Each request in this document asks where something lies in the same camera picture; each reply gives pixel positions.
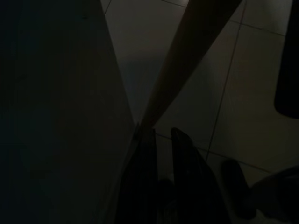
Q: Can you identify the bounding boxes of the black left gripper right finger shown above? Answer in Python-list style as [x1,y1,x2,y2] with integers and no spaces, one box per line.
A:
[170,127,228,224]

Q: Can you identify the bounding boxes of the brown wooden furniture leg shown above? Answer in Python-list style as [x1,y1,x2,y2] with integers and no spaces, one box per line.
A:
[139,0,244,129]

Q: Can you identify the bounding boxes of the black furniture leg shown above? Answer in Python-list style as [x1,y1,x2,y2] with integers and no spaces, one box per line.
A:
[274,0,299,120]

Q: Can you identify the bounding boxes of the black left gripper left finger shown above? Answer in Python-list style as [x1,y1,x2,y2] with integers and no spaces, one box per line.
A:
[116,127,157,224]

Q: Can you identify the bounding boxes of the dark robot leg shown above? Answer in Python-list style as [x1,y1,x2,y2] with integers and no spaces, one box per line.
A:
[221,158,299,224]

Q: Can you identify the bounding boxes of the white cabinet side panel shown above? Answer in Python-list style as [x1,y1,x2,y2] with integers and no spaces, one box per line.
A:
[0,0,141,224]

